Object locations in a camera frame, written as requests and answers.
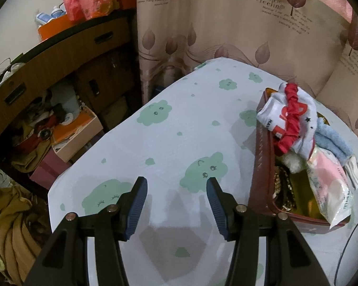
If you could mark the open beige box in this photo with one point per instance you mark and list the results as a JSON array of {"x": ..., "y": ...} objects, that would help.
[{"x": 67, "y": 140}]

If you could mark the red plastic bag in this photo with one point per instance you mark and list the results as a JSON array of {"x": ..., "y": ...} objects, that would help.
[{"x": 79, "y": 11}]

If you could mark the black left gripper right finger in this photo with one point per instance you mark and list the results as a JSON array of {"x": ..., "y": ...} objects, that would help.
[{"x": 223, "y": 205}]

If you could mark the orange cardboard box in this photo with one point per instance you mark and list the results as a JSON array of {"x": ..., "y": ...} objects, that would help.
[{"x": 54, "y": 27}]

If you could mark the beige leaf print curtain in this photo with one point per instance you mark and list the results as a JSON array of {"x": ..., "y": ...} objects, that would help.
[{"x": 313, "y": 43}]

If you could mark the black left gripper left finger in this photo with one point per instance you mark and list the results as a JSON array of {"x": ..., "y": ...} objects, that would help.
[{"x": 131, "y": 204}]

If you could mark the small floral tissue pack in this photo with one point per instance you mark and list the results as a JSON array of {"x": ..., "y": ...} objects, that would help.
[{"x": 351, "y": 168}]

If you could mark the red white satin cloth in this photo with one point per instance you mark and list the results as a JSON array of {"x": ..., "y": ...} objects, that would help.
[{"x": 290, "y": 114}]

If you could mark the blue white bottle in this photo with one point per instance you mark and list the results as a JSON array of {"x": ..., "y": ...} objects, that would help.
[{"x": 44, "y": 18}]

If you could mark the cloud print table cloth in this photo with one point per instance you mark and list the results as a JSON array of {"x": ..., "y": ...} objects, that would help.
[{"x": 206, "y": 119}]

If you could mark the brown crumpled clothing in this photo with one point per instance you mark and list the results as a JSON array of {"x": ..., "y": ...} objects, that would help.
[{"x": 24, "y": 230}]

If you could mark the pink white wipes packet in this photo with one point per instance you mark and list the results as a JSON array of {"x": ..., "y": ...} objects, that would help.
[{"x": 329, "y": 185}]

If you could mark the brown wooden cabinet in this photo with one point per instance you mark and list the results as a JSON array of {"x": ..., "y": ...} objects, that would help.
[{"x": 63, "y": 54}]

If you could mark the white fleece yellow toy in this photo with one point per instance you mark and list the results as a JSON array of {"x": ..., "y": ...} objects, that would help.
[{"x": 293, "y": 162}]

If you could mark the pink storage box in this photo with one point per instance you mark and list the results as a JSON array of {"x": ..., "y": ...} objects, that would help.
[{"x": 50, "y": 168}]

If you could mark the blue towel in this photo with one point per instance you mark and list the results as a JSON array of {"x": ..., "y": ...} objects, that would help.
[{"x": 328, "y": 138}]

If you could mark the red gold toffee tin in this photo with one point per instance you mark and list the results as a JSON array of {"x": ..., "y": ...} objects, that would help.
[{"x": 275, "y": 190}]

